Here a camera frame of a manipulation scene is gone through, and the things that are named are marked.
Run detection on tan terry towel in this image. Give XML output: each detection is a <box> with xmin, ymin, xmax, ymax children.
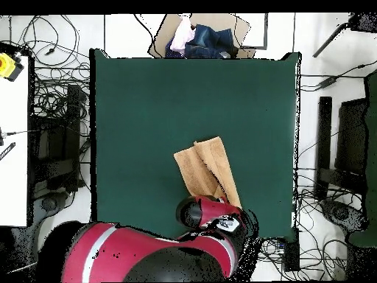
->
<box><xmin>172</xmin><ymin>136</ymin><xmax>243</xmax><ymax>209</ymax></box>

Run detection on dark green table cloth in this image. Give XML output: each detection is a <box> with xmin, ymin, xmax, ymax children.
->
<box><xmin>89</xmin><ymin>48</ymin><xmax>302</xmax><ymax>242</ymax></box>

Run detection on blue jeans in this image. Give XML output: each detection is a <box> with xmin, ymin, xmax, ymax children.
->
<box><xmin>164</xmin><ymin>24</ymin><xmax>239</xmax><ymax>59</ymax></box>

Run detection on pale pink garment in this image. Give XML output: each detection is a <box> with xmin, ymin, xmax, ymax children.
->
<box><xmin>169</xmin><ymin>15</ymin><xmax>196</xmax><ymax>55</ymax></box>

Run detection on cardboard box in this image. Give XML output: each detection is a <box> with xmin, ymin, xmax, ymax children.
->
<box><xmin>147</xmin><ymin>13</ymin><xmax>257</xmax><ymax>59</ymax></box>

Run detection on white desk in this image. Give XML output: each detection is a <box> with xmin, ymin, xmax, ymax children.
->
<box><xmin>0</xmin><ymin>55</ymin><xmax>30</xmax><ymax>227</ymax></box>

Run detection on black label strip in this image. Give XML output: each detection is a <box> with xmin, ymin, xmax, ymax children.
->
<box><xmin>0</xmin><ymin>141</ymin><xmax>16</xmax><ymax>161</ymax></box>

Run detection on green cloth covered stand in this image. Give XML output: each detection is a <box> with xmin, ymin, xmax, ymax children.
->
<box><xmin>348</xmin><ymin>69</ymin><xmax>377</xmax><ymax>247</ymax></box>

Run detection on yellow emergency stop button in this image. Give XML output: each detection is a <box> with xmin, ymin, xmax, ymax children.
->
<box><xmin>0</xmin><ymin>52</ymin><xmax>25</xmax><ymax>83</ymax></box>

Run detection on black tripod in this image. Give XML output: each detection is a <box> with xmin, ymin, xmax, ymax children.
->
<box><xmin>312</xmin><ymin>12</ymin><xmax>377</xmax><ymax>58</ymax></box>

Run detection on black metal frame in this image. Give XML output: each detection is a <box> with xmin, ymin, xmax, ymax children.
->
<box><xmin>30</xmin><ymin>84</ymin><xmax>89</xmax><ymax>194</ymax></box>
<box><xmin>313</xmin><ymin>96</ymin><xmax>369</xmax><ymax>201</ymax></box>

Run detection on black cable bundle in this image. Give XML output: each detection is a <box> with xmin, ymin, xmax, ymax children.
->
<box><xmin>258</xmin><ymin>176</ymin><xmax>354</xmax><ymax>281</ymax></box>

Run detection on black power adapter with cable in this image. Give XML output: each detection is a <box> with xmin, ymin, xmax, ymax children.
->
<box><xmin>300</xmin><ymin>60</ymin><xmax>377</xmax><ymax>91</ymax></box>

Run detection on black cable tangle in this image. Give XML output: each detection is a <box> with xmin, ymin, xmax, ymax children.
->
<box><xmin>10</xmin><ymin>14</ymin><xmax>91</xmax><ymax>136</ymax></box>

